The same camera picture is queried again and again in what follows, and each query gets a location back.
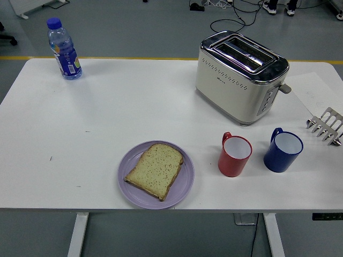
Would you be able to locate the black power adapter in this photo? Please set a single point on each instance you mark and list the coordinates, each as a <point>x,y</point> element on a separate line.
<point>197,7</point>

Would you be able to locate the clear plastic bracket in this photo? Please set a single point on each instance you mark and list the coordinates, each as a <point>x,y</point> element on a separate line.
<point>244,219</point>

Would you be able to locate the metal toast rack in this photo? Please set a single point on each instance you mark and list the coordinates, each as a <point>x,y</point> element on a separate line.
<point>325,131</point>

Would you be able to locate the purple round plate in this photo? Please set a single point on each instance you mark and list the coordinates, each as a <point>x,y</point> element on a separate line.
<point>185,182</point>

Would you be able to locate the slice of toast bread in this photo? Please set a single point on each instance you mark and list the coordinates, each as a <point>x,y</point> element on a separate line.
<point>155,171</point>

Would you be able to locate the black table control panel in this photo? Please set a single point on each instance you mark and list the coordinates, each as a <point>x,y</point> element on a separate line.
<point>327,217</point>

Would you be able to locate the red mug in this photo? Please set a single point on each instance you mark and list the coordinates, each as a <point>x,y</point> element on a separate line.
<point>230,166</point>

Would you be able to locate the black office chair base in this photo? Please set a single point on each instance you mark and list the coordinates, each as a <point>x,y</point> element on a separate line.
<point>8,37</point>

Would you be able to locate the blue mug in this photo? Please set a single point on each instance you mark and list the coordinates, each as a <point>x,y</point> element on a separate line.
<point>277,160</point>

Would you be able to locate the cream and chrome toaster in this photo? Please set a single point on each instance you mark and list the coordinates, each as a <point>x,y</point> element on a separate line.
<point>227,91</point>

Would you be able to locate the grey furniture base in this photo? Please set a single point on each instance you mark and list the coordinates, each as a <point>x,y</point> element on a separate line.
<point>339,13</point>

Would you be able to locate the person's black white shoe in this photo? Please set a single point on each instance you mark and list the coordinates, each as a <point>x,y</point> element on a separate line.
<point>269,8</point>
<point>290,9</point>

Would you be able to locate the water bottle with blue cap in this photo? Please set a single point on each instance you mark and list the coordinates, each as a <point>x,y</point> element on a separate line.
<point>65,53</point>

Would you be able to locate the white table leg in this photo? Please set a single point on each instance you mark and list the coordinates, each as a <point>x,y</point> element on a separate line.
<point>274,235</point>
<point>77,235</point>

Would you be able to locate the white furniture foot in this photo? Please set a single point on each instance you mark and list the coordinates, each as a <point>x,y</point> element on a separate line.
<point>24,6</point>

